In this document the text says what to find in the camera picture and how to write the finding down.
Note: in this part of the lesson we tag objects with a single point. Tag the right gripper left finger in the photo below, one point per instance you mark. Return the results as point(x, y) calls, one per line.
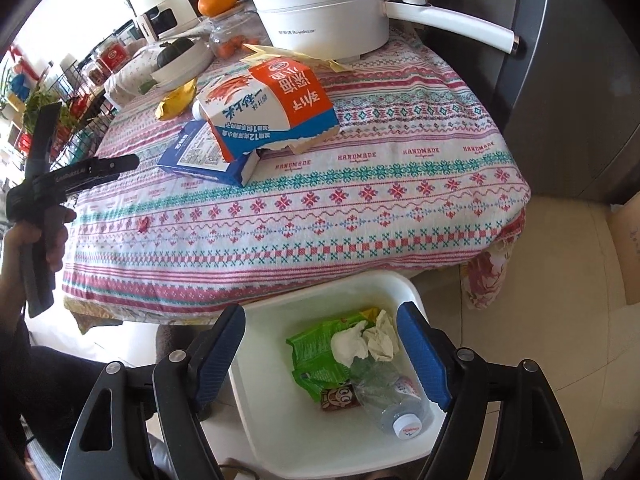
point(110, 440)

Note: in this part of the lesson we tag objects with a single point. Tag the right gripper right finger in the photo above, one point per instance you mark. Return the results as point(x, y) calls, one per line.
point(532, 439)

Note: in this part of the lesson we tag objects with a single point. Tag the white tissue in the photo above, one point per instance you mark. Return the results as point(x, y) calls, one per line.
point(349, 345)

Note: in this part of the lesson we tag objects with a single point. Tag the blue milk carton box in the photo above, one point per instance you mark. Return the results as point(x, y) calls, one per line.
point(196, 154)

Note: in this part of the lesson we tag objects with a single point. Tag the yellow wrapper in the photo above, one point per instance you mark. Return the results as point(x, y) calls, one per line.
point(177, 101)

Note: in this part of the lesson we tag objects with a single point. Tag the cream tissue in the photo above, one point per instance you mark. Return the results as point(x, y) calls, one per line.
point(381, 339)

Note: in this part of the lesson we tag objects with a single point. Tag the orange white blue carton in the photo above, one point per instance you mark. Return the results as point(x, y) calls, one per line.
point(277, 104)

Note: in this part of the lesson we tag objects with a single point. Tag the beige snack packet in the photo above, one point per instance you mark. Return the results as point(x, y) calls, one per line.
point(259, 54)

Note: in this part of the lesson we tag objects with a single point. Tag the person's left forearm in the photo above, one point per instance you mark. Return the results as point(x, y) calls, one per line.
point(12, 288)

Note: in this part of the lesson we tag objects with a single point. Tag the white plastic trash bin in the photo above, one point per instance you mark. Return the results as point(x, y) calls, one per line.
point(289, 434)

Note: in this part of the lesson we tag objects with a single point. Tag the white kitchen appliance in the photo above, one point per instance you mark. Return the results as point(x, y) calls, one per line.
point(159, 19)

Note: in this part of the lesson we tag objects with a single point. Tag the person's left hand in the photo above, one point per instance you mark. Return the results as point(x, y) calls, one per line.
point(24, 233)

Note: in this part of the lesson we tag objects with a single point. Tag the small red candy wrapper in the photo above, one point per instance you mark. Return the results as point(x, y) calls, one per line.
point(143, 225)

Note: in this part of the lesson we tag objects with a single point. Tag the green snack bag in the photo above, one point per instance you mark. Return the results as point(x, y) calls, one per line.
point(314, 368)

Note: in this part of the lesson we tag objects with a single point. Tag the clear plastic bottle in bin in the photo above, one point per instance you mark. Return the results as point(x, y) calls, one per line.
point(390, 398)

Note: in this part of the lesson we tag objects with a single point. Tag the stacked white bowls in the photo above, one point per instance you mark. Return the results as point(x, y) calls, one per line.
point(185, 67)

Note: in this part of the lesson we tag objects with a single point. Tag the dark green squash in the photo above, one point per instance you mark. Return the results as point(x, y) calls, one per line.
point(172, 51)

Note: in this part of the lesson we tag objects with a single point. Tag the cardboard box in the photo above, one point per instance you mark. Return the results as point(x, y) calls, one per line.
point(624, 225)

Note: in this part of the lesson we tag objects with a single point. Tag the glass jar with oranges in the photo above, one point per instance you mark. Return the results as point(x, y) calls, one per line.
point(228, 32)

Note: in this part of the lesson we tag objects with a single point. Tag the orange fruit on jar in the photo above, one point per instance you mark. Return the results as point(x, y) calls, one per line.
point(211, 8)

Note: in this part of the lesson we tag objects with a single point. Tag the patterned tablecloth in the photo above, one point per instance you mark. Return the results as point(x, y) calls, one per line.
point(418, 178)

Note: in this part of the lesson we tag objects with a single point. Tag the dark grey refrigerator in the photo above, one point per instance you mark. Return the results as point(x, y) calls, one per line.
point(567, 102)

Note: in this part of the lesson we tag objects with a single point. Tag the white electric cooking pot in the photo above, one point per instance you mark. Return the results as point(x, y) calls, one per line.
point(344, 29)

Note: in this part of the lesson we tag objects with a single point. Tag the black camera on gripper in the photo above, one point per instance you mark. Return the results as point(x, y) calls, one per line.
point(38, 159)

